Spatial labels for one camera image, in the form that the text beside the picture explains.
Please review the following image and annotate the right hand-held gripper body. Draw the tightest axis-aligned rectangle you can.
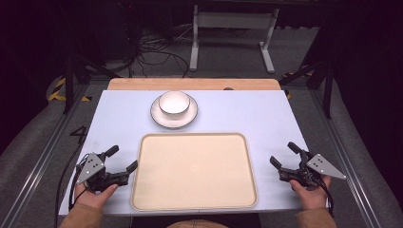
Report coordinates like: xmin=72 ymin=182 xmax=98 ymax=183
xmin=278 ymin=151 xmax=348 ymax=191

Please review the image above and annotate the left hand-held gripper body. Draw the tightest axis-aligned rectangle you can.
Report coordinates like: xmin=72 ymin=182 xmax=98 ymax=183
xmin=75 ymin=151 xmax=130 ymax=192

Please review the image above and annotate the person's left hand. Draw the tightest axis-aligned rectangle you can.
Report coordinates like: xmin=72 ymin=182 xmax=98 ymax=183
xmin=74 ymin=182 xmax=119 ymax=209

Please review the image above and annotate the person's right hand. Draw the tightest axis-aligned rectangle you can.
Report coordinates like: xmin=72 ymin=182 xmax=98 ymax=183
xmin=289 ymin=175 xmax=333 ymax=211

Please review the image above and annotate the beige tray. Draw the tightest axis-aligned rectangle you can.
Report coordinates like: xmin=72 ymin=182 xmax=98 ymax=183
xmin=130 ymin=132 xmax=259 ymax=212

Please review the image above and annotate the white plate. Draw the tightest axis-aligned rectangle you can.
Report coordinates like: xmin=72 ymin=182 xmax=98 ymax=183
xmin=150 ymin=93 xmax=199 ymax=129

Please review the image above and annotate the black tripod stand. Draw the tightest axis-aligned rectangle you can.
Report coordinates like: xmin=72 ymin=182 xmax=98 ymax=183
xmin=62 ymin=53 xmax=122 ymax=116
xmin=278 ymin=58 xmax=335 ymax=121

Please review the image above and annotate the white bowl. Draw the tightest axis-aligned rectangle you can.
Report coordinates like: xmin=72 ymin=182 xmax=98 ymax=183
xmin=158 ymin=90 xmax=191 ymax=116

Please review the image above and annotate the yellow black floor tape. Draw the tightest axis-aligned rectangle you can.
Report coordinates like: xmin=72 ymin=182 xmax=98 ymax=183
xmin=47 ymin=77 xmax=93 ymax=103

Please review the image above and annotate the wooden table board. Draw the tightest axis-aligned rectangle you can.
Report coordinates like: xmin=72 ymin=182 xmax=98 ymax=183
xmin=106 ymin=77 xmax=282 ymax=91

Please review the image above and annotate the white metal stand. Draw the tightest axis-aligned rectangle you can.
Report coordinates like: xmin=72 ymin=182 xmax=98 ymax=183
xmin=188 ymin=4 xmax=280 ymax=75

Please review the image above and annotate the aluminium rail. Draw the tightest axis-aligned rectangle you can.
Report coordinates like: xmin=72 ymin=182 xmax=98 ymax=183
xmin=0 ymin=83 xmax=93 ymax=228
xmin=307 ymin=88 xmax=383 ymax=228

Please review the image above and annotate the right hand-held gripper cable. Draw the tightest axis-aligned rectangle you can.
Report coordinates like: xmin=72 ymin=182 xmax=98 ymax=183
xmin=312 ymin=172 xmax=336 ymax=218

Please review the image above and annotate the hand-held gripper cable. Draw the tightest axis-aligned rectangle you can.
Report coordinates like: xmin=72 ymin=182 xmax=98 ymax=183
xmin=54 ymin=152 xmax=91 ymax=228
xmin=312 ymin=172 xmax=336 ymax=218

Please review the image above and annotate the left hand-held gripper cable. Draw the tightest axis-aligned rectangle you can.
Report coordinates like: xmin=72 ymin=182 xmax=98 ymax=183
xmin=54 ymin=152 xmax=91 ymax=228

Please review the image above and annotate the bundle of black floor cables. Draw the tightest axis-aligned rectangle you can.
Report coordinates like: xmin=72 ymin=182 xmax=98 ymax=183
xmin=106 ymin=23 xmax=251 ymax=79

